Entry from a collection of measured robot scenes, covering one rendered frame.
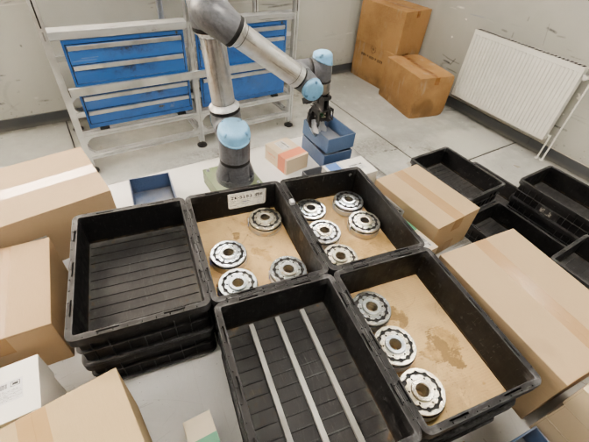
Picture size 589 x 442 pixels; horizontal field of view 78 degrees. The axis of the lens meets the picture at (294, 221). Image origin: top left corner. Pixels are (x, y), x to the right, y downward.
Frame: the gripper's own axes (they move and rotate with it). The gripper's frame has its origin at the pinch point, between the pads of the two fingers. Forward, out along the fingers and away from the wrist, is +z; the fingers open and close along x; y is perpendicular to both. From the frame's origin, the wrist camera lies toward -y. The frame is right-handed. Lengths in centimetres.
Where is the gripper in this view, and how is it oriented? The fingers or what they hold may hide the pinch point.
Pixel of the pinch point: (315, 132)
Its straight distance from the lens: 166.2
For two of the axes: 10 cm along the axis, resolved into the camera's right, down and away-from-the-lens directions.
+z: -0.1, 7.1, 7.1
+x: 8.7, -3.5, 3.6
